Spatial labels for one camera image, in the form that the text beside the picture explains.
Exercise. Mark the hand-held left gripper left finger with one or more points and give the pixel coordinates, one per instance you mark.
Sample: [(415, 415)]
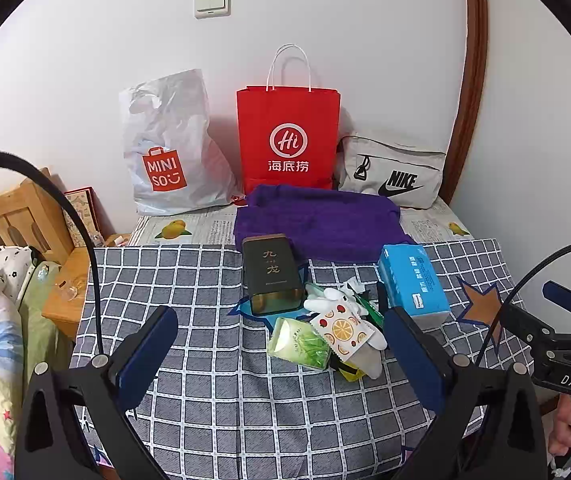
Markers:
[(148, 355)]

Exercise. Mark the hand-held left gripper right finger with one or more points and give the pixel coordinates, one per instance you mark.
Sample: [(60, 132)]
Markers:
[(415, 360)]

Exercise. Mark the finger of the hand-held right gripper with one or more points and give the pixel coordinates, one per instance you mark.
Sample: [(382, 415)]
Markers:
[(563, 296), (528, 324)]

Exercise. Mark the white plush toy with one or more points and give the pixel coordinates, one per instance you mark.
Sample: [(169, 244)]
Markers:
[(370, 360)]

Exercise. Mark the green sachet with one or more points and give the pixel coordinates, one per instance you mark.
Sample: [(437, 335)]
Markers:
[(374, 311)]

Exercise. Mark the fruit print wipe packet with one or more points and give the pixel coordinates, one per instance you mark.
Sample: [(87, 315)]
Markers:
[(343, 332)]

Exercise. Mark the green tissue pack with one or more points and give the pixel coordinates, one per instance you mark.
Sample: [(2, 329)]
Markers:
[(295, 342)]

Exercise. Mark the yellow packet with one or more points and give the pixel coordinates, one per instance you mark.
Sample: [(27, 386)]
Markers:
[(353, 372)]

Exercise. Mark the blue tissue box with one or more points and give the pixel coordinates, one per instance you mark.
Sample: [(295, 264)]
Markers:
[(410, 275)]

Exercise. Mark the grey checked tablecloth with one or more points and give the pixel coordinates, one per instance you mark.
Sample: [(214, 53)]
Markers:
[(225, 400)]

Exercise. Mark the wooden nightstand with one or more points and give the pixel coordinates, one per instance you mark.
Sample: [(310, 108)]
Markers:
[(65, 310)]

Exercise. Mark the clear glass cup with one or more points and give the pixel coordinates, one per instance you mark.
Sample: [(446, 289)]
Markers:
[(69, 290)]

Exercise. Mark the light green bed sheet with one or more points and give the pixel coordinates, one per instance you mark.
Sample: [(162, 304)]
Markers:
[(40, 330)]

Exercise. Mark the dark tea tin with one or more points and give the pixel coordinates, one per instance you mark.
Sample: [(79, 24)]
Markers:
[(270, 270)]

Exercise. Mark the red framed picture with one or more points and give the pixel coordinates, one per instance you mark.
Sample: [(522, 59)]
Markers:
[(81, 215)]

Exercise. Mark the black spotted white pillow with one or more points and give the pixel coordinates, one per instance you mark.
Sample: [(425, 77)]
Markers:
[(2, 270)]

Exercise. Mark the purple towel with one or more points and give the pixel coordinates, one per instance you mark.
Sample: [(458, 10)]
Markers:
[(315, 220)]

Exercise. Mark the grey zip pouch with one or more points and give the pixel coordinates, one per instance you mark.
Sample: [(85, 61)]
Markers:
[(390, 170)]

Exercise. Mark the wooden bed headboard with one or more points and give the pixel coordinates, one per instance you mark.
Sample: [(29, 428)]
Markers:
[(10, 210)]

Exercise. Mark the white plastic shopping bag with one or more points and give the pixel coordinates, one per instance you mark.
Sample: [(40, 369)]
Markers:
[(170, 145)]

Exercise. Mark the red paper bag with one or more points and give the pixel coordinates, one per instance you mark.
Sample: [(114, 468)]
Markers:
[(288, 125)]

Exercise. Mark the brown wooden door frame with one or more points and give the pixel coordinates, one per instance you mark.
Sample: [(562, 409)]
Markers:
[(473, 85)]

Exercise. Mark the white light switch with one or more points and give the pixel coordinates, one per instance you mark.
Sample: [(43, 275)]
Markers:
[(212, 3)]

